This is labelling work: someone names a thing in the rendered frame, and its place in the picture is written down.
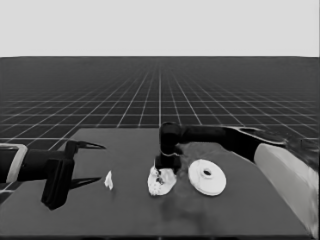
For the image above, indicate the large thick white disc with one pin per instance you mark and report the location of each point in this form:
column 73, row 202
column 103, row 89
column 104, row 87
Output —
column 215, row 185

